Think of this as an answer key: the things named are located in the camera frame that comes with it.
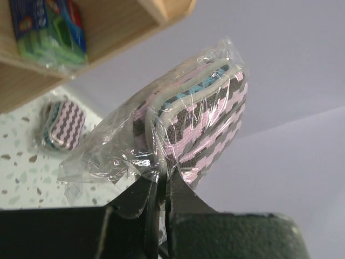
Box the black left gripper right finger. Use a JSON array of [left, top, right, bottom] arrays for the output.
[[165, 171, 309, 259]]

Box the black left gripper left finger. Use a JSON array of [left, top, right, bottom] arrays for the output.
[[1, 178, 159, 258]]

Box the purple wavy sponge pack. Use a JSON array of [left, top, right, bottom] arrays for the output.
[[56, 36, 251, 206], [36, 99, 86, 153]]

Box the wooden three-tier shelf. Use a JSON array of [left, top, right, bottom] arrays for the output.
[[1, 1, 196, 113]]

